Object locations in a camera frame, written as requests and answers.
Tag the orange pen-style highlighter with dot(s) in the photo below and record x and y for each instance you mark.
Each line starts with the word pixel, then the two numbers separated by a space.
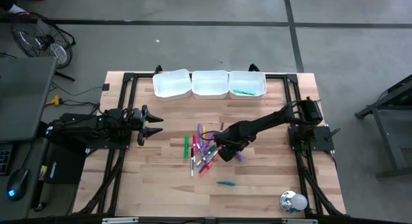
pixel 206 169

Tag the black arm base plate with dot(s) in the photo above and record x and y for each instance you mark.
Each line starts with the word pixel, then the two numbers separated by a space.
pixel 322 137
pixel 109 145

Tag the black keyboard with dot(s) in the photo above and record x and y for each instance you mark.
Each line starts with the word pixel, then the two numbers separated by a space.
pixel 4 159

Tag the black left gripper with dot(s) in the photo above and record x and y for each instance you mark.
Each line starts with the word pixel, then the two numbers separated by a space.
pixel 143 124

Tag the black metal desk stand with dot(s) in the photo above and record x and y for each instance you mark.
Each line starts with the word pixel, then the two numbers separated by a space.
pixel 386 98

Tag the white plastic bin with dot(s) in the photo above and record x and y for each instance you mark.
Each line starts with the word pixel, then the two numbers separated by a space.
pixel 210 85
pixel 248 80
pixel 172 85

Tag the magenta capped marker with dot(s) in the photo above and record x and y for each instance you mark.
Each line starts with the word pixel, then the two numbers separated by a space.
pixel 202 156

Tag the person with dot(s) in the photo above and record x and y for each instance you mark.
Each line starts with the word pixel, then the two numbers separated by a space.
pixel 13 8

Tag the teal pen-style highlighter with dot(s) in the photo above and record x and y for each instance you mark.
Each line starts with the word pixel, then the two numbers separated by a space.
pixel 227 183

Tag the green chunky highlighter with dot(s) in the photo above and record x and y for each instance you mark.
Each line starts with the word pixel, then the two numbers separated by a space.
pixel 186 146

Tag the white light bulb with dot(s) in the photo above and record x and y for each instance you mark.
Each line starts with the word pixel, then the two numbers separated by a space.
pixel 300 201

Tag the purple pen-style highlighter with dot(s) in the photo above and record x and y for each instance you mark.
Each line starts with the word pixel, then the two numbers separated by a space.
pixel 206 146

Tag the black square pad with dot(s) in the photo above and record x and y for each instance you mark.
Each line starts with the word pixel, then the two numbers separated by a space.
pixel 106 87

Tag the silver metal bracket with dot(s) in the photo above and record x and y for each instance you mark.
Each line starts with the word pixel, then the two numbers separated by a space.
pixel 119 220
pixel 299 221

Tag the green fine-tip marker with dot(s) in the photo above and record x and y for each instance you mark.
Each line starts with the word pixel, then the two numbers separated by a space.
pixel 209 152

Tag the blue fine-tip marker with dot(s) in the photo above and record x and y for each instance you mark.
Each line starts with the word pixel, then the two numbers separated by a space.
pixel 210 159

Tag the black frame clamp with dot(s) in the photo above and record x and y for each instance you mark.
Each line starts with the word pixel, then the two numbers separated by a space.
pixel 254 68
pixel 158 69

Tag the black equipment case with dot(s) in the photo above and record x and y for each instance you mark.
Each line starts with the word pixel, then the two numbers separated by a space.
pixel 64 169

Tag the grey desk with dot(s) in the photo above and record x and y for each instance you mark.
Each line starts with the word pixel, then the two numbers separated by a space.
pixel 6 211

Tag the lavender chunky highlighter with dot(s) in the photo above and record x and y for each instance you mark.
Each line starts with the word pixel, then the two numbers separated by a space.
pixel 200 134

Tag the grey flat panel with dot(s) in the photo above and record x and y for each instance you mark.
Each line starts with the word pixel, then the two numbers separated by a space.
pixel 25 95

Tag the violet chunky highlighter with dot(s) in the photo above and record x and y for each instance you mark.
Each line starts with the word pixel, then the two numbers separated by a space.
pixel 240 156

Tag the yellow black tag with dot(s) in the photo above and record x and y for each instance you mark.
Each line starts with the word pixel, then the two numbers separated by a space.
pixel 43 172

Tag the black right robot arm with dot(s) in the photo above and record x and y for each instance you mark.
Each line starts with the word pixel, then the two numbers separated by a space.
pixel 273 119

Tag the silver lamp reflector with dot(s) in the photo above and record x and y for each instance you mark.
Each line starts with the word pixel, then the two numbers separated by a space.
pixel 286 203

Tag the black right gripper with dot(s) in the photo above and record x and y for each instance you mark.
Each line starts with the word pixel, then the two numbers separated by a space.
pixel 228 138

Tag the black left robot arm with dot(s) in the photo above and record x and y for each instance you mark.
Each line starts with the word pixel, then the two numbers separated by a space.
pixel 80 125

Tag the red capped whiteboard marker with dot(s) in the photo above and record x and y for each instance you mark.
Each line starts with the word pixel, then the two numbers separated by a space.
pixel 194 142

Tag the teal chunky highlighter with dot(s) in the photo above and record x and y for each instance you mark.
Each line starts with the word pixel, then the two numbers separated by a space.
pixel 244 92

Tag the black floor fan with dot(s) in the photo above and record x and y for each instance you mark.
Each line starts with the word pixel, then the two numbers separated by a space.
pixel 42 40

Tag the black clamp lever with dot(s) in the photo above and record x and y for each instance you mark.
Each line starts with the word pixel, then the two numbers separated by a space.
pixel 333 134

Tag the yellow pen-style highlighter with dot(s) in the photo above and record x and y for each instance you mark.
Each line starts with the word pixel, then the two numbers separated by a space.
pixel 203 130

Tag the yellow power plug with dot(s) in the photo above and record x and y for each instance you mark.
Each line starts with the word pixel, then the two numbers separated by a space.
pixel 55 100

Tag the black computer mouse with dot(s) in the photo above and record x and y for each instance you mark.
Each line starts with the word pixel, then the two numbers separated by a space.
pixel 17 183

